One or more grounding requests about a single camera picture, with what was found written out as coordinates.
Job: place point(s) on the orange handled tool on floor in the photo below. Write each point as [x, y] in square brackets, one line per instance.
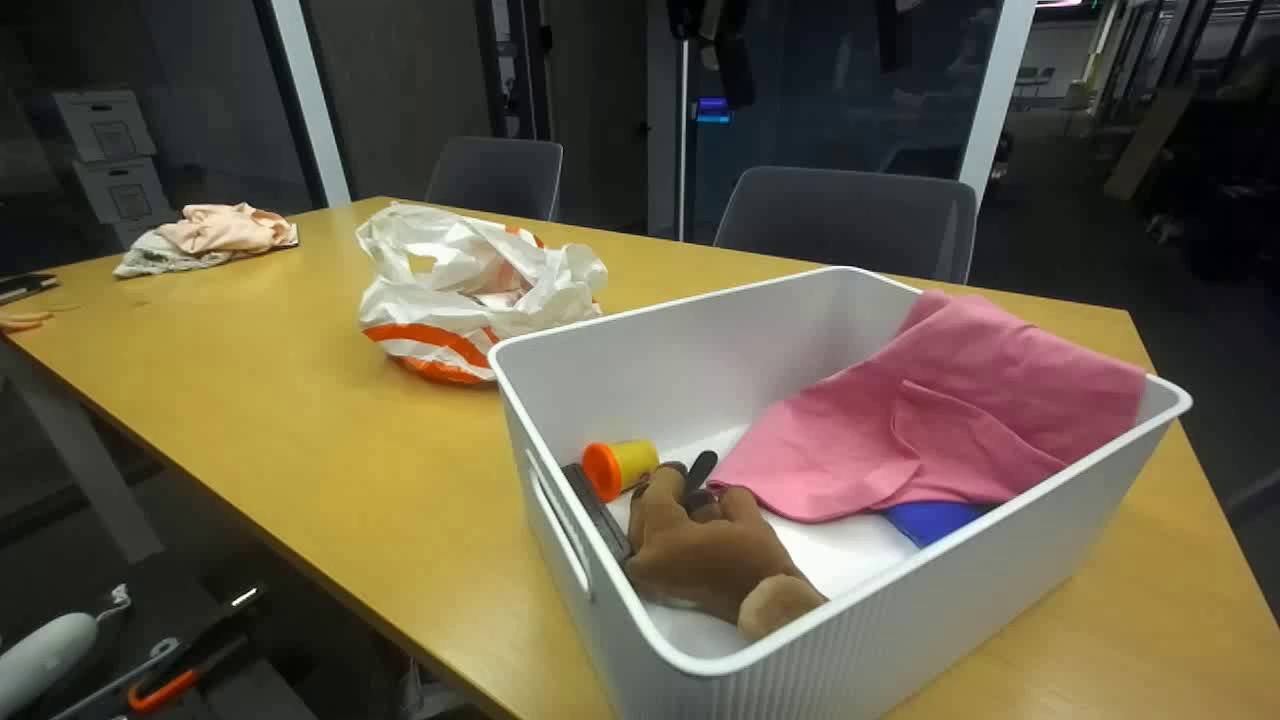
[201, 653]

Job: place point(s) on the pink shirt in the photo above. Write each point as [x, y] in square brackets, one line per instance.
[963, 407]

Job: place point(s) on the peach and grey cloth pile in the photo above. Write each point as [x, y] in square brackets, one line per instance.
[204, 237]

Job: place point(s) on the orange yellow toy cup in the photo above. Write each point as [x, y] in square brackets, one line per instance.
[613, 464]

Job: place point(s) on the blue handled black brush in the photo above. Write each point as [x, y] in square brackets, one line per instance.
[930, 520]

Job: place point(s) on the white plastic storage bin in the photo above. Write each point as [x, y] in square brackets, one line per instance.
[695, 377]

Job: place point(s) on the black plastic spoon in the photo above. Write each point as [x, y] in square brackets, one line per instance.
[699, 479]

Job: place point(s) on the grey office chair right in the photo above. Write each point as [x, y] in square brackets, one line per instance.
[916, 227]

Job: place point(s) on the white orange carrier bag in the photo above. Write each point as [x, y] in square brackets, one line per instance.
[453, 285]

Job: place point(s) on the brown plush toy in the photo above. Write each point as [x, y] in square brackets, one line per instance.
[713, 555]

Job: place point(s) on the grey white device on floor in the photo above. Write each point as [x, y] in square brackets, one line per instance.
[36, 661]

